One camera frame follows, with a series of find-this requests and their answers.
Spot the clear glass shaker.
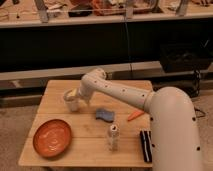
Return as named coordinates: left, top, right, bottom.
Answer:
left=107, top=124, right=119, bottom=151

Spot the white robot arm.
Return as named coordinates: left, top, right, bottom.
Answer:
left=77, top=68, right=203, bottom=171

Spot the orange carrot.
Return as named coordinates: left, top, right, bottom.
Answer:
left=127, top=110, right=145, bottom=121

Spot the black white striped cloth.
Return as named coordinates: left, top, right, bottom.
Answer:
left=140, top=130, right=152, bottom=163

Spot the black box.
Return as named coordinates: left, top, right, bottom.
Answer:
left=159, top=43, right=213, bottom=73

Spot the white ceramic cup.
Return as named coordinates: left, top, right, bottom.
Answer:
left=63, top=89, right=79, bottom=112

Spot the blue sponge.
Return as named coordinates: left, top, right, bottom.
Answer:
left=96, top=108, right=115, bottom=123

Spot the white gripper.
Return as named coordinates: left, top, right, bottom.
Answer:
left=76, top=85, right=92, bottom=105

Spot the wooden table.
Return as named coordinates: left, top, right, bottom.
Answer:
left=19, top=80, right=150, bottom=169

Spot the orange plate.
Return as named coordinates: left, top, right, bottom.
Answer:
left=33, top=119, right=72, bottom=158

